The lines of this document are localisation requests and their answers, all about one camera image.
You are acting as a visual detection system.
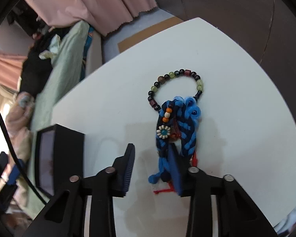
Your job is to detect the blue braided cord bracelet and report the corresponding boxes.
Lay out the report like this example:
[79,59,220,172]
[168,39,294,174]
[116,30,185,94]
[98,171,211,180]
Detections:
[147,95,203,195]

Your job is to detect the dark mixed bead bracelet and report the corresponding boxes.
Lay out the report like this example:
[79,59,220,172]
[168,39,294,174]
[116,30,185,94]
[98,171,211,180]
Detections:
[147,67,204,111]

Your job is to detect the black open jewelry box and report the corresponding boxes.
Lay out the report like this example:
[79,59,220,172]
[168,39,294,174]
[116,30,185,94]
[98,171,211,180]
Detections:
[35,124,85,198]

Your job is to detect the pink fleece blanket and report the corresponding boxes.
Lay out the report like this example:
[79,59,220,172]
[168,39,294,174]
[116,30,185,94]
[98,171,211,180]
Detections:
[5,92,35,158]

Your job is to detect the pink curtain left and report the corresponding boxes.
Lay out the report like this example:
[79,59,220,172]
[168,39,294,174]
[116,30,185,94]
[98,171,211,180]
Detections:
[0,50,27,90]

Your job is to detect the pink curtain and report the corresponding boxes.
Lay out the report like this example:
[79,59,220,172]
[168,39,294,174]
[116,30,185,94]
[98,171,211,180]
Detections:
[0,50,27,90]
[25,0,158,36]

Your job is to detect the black clothing pile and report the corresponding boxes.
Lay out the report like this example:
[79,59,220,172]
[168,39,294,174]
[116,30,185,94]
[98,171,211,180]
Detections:
[19,27,71,98]

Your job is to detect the green bed sheet mattress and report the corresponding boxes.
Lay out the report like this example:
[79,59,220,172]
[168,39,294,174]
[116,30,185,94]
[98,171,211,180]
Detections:
[24,19,95,218]

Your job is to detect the flat brown cardboard sheet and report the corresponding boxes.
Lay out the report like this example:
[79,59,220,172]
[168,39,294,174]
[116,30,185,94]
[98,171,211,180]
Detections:
[117,17,183,53]

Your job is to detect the pink curtain centre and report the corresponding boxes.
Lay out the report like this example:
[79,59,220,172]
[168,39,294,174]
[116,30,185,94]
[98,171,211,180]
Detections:
[25,0,158,36]

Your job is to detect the black cable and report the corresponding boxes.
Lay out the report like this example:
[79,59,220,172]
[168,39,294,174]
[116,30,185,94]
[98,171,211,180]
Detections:
[0,100,52,206]

